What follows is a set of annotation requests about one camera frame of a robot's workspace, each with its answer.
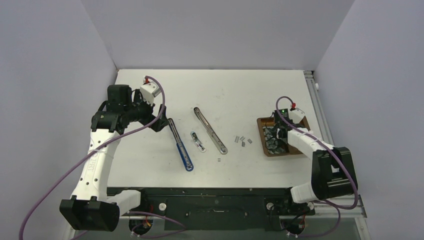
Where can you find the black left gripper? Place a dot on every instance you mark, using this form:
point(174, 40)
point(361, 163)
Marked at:
point(150, 117)

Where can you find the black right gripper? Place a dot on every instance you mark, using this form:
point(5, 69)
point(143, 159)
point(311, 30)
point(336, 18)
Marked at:
point(273, 131)

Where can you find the brown plastic divided tray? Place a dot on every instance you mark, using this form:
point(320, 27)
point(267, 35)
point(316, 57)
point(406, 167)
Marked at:
point(269, 122)

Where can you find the silver black stapler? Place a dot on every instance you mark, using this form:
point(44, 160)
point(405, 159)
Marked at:
point(211, 132)

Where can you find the light blue staple box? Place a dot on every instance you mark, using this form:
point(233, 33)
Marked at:
point(197, 142)

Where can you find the blue stapler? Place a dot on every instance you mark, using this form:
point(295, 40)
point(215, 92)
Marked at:
point(188, 165)

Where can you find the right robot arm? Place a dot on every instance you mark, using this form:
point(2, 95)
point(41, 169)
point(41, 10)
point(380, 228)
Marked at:
point(332, 171)

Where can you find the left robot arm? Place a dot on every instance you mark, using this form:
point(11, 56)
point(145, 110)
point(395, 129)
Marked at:
point(89, 207)

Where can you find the pile of grey staples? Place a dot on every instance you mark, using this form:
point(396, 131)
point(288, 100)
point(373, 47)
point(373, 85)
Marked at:
point(270, 142)

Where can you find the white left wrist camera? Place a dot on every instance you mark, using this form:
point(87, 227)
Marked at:
point(149, 91)

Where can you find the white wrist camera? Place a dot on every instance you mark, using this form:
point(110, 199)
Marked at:
point(296, 115)
point(149, 91)

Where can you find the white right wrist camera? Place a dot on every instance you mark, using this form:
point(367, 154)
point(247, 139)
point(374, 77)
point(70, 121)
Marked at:
point(296, 115)

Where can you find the aluminium frame rail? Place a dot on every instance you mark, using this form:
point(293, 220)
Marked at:
point(231, 101)

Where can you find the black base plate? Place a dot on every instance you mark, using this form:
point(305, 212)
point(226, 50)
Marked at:
point(222, 209)

